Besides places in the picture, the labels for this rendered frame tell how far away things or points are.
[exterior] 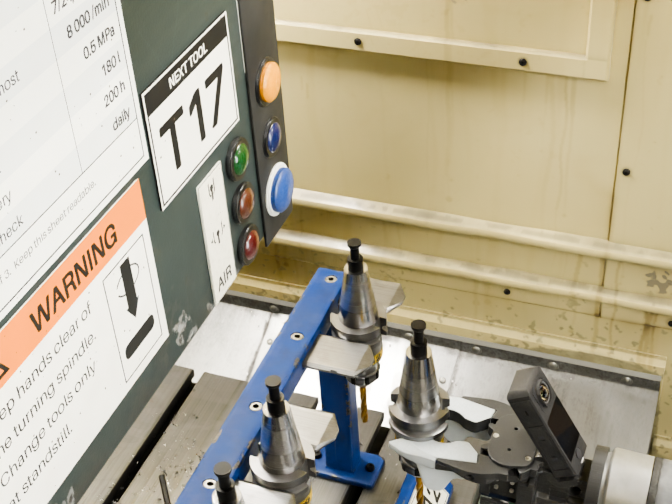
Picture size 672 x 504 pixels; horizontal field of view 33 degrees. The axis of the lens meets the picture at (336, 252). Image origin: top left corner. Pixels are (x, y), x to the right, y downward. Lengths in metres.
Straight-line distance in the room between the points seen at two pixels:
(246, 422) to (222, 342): 0.72
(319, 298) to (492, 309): 0.48
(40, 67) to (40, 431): 0.17
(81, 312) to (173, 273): 0.09
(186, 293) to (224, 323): 1.21
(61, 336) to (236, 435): 0.60
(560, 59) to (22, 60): 1.02
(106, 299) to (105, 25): 0.13
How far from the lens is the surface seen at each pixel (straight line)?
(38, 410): 0.53
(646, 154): 1.49
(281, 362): 1.19
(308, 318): 1.24
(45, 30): 0.49
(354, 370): 1.19
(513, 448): 1.13
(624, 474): 1.12
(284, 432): 1.05
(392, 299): 1.28
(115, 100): 0.54
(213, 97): 0.63
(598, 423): 1.70
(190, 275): 0.65
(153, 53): 0.57
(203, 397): 1.64
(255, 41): 0.68
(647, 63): 1.43
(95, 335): 0.56
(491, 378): 1.73
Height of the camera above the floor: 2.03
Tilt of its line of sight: 37 degrees down
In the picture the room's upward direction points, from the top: 4 degrees counter-clockwise
